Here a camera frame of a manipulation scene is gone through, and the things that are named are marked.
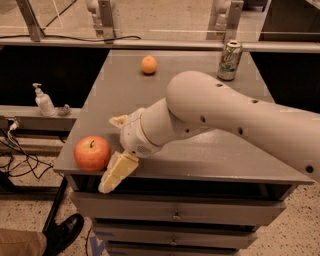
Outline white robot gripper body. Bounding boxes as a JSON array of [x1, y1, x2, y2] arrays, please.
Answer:
[[120, 108, 161, 158]]

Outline orange fruit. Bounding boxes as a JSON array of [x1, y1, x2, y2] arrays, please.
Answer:
[[141, 55, 157, 74]]

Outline red apple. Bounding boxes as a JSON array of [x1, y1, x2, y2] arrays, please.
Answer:
[[74, 136, 111, 172]]

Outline tan trouser leg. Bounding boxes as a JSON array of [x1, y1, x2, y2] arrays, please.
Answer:
[[0, 228, 47, 256]]

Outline small grey metal object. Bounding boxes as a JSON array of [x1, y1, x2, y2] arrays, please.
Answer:
[[58, 104, 71, 116]]

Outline black cable on rail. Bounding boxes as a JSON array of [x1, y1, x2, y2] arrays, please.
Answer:
[[0, 0, 142, 43]]

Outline white pump soap bottle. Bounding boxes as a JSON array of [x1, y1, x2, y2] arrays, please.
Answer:
[[32, 83, 56, 117]]

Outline grey metal rail post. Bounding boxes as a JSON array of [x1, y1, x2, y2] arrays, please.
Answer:
[[98, 0, 121, 39], [16, 0, 45, 42], [206, 0, 244, 42]]

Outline grey metal rail post left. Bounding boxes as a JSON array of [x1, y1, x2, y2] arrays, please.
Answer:
[[16, 0, 45, 42]]

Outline grey drawer cabinet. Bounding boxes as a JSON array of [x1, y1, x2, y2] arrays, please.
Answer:
[[55, 50, 315, 256]]

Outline grey metal rail post middle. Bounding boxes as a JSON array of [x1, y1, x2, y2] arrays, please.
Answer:
[[98, 0, 121, 39]]

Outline black leather shoe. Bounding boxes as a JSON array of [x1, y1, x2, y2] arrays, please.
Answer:
[[43, 213, 84, 256]]

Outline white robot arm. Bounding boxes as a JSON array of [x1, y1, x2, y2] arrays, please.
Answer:
[[98, 71, 320, 193]]

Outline black floor cables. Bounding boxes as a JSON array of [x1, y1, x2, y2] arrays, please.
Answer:
[[0, 119, 64, 179]]

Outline green soda can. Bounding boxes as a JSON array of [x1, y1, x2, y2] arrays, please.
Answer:
[[217, 40, 242, 81]]

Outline black stand leg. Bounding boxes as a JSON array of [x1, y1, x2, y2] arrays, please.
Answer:
[[43, 178, 68, 232]]

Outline grey metal rail post right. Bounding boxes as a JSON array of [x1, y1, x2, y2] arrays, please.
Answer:
[[206, 0, 244, 42]]

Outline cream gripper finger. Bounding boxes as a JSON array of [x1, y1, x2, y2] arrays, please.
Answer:
[[109, 115, 128, 128], [98, 151, 139, 194]]

